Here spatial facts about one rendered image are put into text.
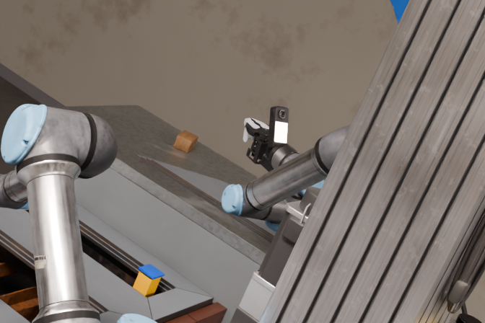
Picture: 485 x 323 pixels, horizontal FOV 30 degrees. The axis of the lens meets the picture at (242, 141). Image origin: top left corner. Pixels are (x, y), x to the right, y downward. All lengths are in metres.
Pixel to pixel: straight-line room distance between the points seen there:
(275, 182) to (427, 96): 0.68
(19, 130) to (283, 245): 0.53
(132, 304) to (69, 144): 1.01
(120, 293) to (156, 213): 0.41
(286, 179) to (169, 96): 4.03
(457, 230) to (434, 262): 0.07
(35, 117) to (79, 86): 4.88
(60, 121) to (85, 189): 1.44
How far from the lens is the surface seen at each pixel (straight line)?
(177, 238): 2.93
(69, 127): 1.70
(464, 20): 1.48
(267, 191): 2.11
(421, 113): 1.49
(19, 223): 2.84
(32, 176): 1.67
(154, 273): 2.75
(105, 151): 1.75
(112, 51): 6.37
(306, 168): 2.01
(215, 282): 2.88
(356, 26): 5.39
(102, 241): 2.95
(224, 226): 2.84
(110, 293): 2.64
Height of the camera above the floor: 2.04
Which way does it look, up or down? 15 degrees down
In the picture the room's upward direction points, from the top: 23 degrees clockwise
